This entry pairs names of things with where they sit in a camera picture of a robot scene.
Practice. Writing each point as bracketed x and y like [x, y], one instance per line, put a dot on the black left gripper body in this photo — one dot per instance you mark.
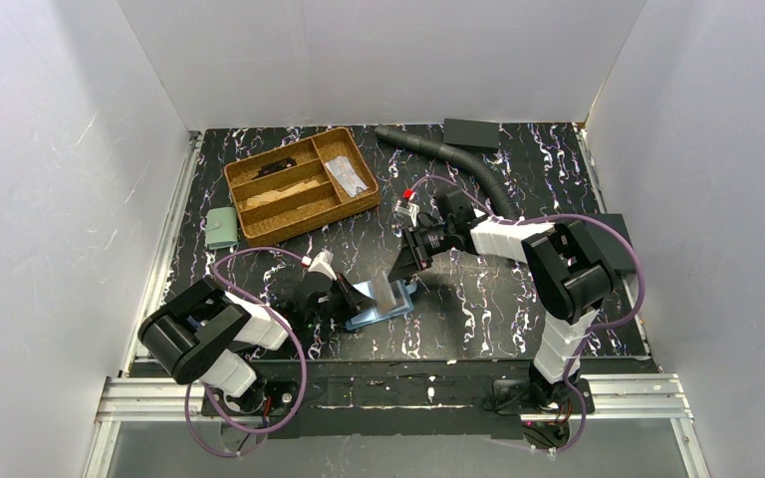
[342, 297]

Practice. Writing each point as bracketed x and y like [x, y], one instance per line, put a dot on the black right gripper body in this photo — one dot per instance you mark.
[414, 246]

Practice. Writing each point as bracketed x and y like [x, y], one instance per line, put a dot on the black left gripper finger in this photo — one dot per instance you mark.
[346, 309]
[346, 290]

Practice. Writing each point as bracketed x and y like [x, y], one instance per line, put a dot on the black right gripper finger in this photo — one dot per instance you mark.
[423, 260]
[404, 263]

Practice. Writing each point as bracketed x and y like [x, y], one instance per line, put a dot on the light blue card holder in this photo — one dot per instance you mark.
[390, 301]

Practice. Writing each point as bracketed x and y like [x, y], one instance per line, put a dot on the gold VIP credit card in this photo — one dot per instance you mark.
[294, 189]

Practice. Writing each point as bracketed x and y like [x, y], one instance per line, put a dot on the silver VIP credit card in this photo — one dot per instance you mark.
[353, 185]

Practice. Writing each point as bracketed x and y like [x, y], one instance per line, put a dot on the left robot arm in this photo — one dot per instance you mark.
[191, 335]

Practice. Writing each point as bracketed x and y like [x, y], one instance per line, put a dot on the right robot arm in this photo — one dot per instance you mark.
[571, 269]

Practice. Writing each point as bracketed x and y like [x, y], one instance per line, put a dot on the white card in tray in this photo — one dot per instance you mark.
[340, 166]

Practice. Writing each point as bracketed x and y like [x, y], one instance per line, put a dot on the black flat box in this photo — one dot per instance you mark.
[472, 135]

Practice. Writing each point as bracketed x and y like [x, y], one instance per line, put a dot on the wooden utensil in tray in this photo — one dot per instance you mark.
[260, 199]

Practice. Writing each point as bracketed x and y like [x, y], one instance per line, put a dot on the woven wicker organizer tray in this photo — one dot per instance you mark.
[283, 219]

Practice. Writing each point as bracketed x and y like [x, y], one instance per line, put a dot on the green small wallet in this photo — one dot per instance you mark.
[221, 229]

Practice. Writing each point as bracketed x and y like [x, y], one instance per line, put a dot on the black item in tray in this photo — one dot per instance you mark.
[275, 166]

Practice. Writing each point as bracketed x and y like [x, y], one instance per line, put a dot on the black box right side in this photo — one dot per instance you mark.
[613, 250]

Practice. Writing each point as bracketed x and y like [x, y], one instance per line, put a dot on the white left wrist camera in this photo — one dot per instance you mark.
[321, 263]

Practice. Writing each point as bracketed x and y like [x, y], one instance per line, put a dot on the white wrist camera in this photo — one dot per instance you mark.
[406, 209]
[321, 263]

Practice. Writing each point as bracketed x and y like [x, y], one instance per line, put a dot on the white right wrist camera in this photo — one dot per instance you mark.
[406, 209]

